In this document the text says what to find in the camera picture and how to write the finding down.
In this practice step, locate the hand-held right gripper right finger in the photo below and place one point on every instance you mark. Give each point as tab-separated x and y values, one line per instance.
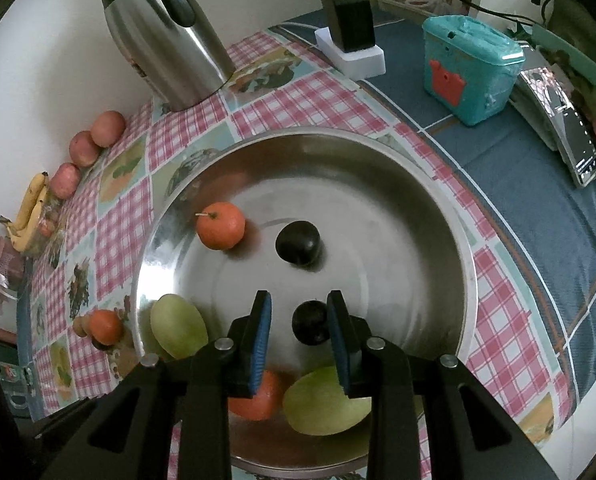
340	345

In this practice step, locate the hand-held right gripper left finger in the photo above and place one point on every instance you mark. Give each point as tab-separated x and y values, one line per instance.
260	345

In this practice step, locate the large orange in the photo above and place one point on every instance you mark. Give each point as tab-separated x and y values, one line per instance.
258	400

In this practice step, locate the green mango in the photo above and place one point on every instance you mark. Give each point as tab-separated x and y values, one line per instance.
177	327
323	400

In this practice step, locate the orange with stem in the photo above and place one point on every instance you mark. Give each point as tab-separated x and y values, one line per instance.
220	225

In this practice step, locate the large steel bowl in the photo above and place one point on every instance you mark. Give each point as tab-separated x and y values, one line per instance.
378	210

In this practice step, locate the brown kiwi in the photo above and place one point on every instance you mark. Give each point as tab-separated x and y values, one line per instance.
80	326

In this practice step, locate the blue table cloth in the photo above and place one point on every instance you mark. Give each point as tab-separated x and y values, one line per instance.
528	210

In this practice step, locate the glass bowl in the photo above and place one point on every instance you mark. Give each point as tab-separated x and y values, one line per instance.
45	225

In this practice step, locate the red apple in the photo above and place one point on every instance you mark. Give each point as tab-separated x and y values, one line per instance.
65	180
84	147
107	127

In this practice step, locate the yellow banana bunch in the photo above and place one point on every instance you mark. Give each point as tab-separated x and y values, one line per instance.
27	215

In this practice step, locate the teal plastic box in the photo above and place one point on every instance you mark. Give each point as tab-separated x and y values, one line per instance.
470	70

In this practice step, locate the stainless steel thermos jug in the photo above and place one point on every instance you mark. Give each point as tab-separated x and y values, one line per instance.
167	45

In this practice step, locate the silver foil packet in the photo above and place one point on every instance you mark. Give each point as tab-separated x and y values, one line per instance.
575	130

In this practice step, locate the black charger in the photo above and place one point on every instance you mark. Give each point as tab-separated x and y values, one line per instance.
350	22

